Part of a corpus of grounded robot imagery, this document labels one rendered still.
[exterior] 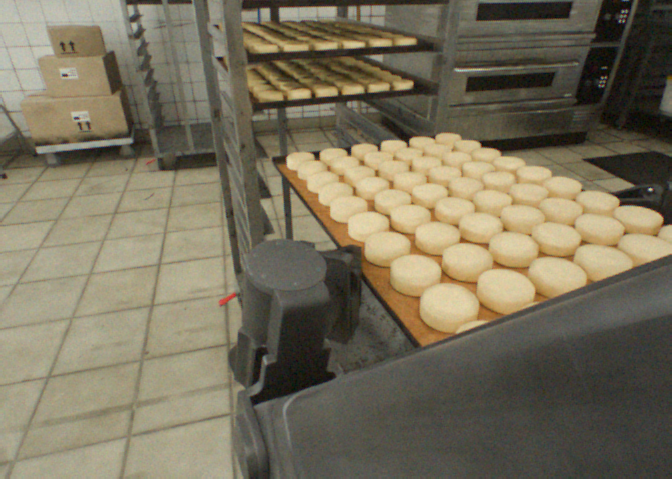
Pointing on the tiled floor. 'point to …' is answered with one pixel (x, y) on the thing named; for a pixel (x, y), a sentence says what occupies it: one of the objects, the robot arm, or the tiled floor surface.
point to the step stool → (12, 137)
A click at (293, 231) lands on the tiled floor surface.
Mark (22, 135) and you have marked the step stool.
